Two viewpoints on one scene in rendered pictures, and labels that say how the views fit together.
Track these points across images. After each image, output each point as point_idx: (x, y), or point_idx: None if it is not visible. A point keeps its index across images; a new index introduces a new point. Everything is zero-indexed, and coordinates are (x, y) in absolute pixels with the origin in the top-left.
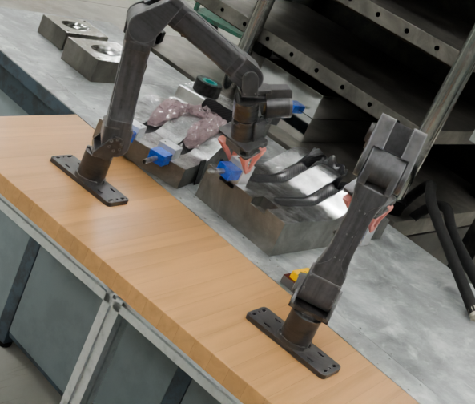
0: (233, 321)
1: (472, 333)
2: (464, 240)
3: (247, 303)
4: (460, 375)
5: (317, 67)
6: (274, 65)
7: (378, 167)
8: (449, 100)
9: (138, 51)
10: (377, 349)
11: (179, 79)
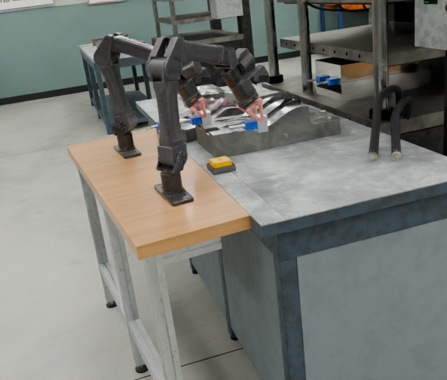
0: (143, 190)
1: (360, 167)
2: (445, 119)
3: None
4: (308, 190)
5: (334, 50)
6: (319, 62)
7: (153, 67)
8: (378, 25)
9: (106, 72)
10: (244, 187)
11: None
